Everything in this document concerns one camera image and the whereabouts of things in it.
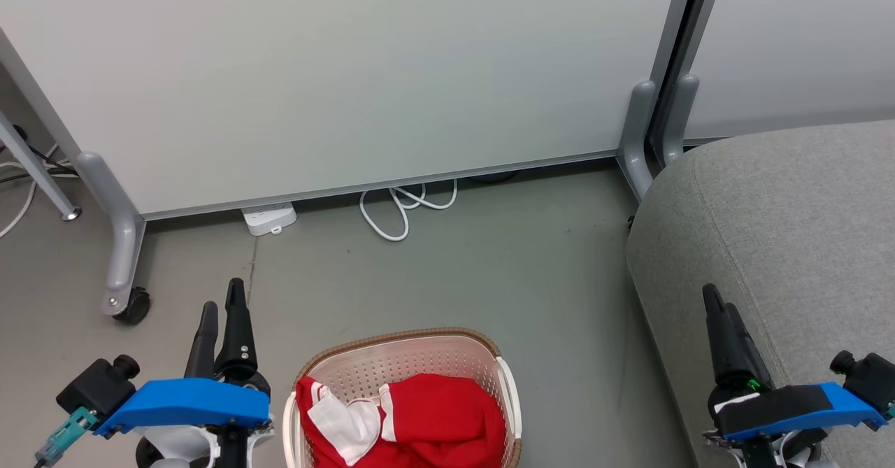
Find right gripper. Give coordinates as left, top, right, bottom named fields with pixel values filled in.
left=703, top=283, right=827, bottom=468

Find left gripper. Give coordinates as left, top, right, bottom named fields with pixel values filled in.
left=138, top=278, right=275, bottom=468

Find red and white garment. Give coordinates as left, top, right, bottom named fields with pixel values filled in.
left=296, top=374, right=507, bottom=468

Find grey fabric sofa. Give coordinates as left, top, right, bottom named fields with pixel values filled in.
left=626, top=120, right=895, bottom=468

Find black pad with white edge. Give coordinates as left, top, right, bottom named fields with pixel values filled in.
left=715, top=384, right=834, bottom=435

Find black caster wheel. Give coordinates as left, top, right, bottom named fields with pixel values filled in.
left=112, top=286, right=151, bottom=326

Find white power strip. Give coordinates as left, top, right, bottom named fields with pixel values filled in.
left=241, top=202, right=298, bottom=236

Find grey partition foot with caster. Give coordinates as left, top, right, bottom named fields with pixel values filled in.
left=76, top=151, right=146, bottom=317

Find beige perforated laundry basket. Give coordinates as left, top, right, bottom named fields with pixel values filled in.
left=282, top=327, right=523, bottom=468

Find grey metal table leg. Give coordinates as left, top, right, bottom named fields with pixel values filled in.
left=0, top=108, right=83, bottom=222

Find wide white partition panel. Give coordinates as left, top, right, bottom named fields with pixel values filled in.
left=0, top=0, right=700, bottom=220

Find narrow white partition panel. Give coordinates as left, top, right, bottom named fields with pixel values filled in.
left=682, top=0, right=895, bottom=143

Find blue right camera mount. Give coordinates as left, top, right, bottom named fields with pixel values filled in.
left=720, top=382, right=889, bottom=444

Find teal left cable connector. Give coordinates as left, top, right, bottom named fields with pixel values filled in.
left=35, top=406, right=99, bottom=467

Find coiled white cable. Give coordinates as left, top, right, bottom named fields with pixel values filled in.
left=359, top=178, right=459, bottom=242

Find white floor cable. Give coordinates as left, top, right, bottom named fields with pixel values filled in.
left=0, top=143, right=60, bottom=239

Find black floor cables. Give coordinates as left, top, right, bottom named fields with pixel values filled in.
left=0, top=125, right=78, bottom=183

